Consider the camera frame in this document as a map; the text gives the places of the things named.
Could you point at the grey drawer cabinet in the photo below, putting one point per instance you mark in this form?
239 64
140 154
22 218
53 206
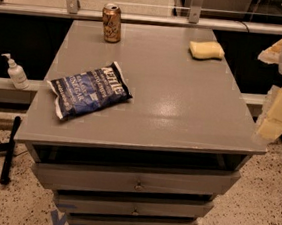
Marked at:
184 113

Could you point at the black stand leg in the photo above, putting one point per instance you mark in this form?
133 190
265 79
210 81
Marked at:
8 150

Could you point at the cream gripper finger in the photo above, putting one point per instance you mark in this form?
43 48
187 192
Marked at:
271 55
269 124

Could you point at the grey metal railing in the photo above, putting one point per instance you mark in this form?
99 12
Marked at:
254 16

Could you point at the blue tape cross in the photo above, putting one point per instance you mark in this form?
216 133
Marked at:
56 220

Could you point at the gold soda can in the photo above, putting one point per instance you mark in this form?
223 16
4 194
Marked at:
111 15

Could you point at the bottom grey drawer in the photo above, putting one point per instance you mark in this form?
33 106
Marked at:
104 219

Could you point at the top grey drawer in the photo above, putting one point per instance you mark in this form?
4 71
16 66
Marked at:
140 180

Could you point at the middle grey drawer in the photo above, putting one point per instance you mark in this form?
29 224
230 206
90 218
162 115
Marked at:
132 206

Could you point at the blue chip bag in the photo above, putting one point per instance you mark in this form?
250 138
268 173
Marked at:
89 92

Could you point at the yellow sponge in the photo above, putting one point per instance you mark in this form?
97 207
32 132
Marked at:
206 50

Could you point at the grey drawer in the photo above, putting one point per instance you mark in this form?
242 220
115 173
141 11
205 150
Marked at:
132 206
140 180
104 219

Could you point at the white pump bottle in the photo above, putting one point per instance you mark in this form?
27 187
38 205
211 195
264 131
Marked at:
16 73

